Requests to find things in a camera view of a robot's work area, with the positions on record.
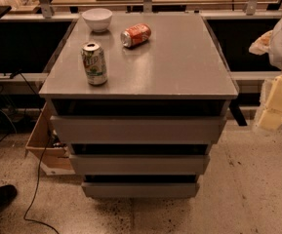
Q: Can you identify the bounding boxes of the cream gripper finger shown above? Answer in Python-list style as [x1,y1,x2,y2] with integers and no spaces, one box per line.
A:
[257,74,282,131]
[249,30,272,56]

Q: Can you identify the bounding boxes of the grey bottom drawer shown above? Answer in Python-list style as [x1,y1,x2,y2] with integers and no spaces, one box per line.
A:
[81,182,199,198]

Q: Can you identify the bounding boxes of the grey drawer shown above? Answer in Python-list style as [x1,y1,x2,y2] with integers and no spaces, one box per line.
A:
[81,182,199,198]
[69,155,210,176]
[51,116,226,144]

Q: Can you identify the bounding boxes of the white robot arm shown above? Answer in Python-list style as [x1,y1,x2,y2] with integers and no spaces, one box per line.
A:
[249,18,282,131]

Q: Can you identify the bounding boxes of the grey drawer cabinet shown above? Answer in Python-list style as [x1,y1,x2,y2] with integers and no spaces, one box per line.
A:
[40,13,238,184]

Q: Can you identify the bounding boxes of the grey top drawer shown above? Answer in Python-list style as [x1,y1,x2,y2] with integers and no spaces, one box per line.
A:
[51,116,226,144]

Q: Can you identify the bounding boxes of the grey middle drawer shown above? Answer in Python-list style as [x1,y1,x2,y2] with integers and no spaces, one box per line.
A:
[69,155,210,176]

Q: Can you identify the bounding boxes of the orange soda can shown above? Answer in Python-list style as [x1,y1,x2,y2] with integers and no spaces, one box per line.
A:
[121,23,151,48]

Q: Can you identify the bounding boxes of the white bowl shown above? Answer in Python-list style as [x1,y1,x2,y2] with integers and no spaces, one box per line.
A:
[82,8,112,32]

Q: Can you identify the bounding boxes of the green white soda can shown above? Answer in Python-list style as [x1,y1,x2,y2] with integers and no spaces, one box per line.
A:
[81,41,107,86]

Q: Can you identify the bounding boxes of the cardboard box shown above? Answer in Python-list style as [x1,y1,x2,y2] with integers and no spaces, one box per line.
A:
[25,104,74,176]

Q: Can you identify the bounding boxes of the metal railing frame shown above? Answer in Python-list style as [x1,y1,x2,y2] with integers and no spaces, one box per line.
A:
[0,0,282,96]

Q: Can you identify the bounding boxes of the black cable on floor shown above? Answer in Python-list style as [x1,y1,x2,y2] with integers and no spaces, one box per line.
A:
[17,71,60,234]

